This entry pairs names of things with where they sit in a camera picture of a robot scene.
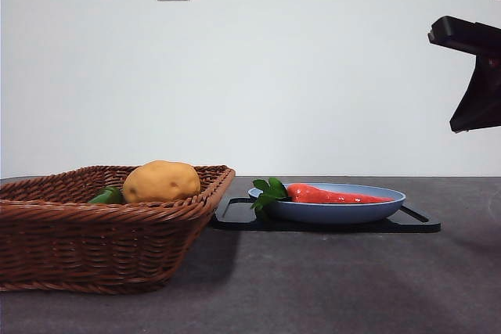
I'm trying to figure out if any orange carrot with green leaves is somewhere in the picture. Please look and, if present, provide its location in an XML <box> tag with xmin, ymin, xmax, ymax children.
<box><xmin>250</xmin><ymin>177</ymin><xmax>395</xmax><ymax>222</ymax></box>

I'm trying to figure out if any blue round plate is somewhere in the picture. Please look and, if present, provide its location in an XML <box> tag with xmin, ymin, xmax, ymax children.
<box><xmin>247</xmin><ymin>181</ymin><xmax>406</xmax><ymax>225</ymax></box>

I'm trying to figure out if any yellow-brown potato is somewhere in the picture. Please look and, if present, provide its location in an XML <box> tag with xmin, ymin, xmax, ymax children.
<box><xmin>122</xmin><ymin>160</ymin><xmax>202</xmax><ymax>204</ymax></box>

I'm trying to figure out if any green pepper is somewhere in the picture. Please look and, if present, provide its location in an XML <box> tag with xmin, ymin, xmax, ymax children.
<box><xmin>88</xmin><ymin>186</ymin><xmax>125</xmax><ymax>205</ymax></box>

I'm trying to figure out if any brown wicker basket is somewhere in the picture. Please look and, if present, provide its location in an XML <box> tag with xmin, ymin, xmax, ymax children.
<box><xmin>0</xmin><ymin>164</ymin><xmax>236</xmax><ymax>296</ymax></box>

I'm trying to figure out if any black tray with handles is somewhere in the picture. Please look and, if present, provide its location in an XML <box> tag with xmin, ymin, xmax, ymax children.
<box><xmin>209</xmin><ymin>196</ymin><xmax>442</xmax><ymax>233</ymax></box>

